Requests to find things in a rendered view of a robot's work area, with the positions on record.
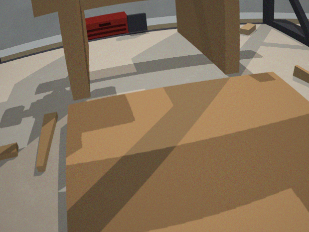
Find tan flat wooden board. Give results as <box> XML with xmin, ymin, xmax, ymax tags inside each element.
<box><xmin>66</xmin><ymin>72</ymin><xmax>309</xmax><ymax>232</ymax></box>

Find brown wooden board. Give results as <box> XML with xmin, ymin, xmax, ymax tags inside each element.
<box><xmin>56</xmin><ymin>0</ymin><xmax>91</xmax><ymax>101</ymax></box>
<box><xmin>175</xmin><ymin>0</ymin><xmax>240</xmax><ymax>75</ymax></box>

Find dark grey block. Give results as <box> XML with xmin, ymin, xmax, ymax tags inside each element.
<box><xmin>127</xmin><ymin>13</ymin><xmax>148</xmax><ymax>33</ymax></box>

